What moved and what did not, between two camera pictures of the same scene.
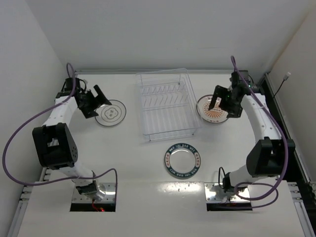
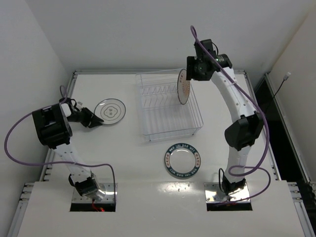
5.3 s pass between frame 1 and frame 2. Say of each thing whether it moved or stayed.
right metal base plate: stayed
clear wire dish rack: stayed
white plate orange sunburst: moved
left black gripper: moved
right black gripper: moved
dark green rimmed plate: stayed
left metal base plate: stayed
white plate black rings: stayed
